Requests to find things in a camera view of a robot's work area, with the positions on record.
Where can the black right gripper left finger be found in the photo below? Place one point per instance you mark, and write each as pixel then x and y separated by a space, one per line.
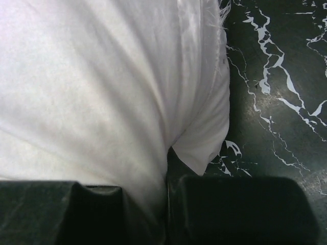
pixel 49 212

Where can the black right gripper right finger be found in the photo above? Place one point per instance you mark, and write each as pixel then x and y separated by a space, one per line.
pixel 236 210

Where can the white pillow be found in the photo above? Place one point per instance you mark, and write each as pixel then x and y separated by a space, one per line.
pixel 99 91

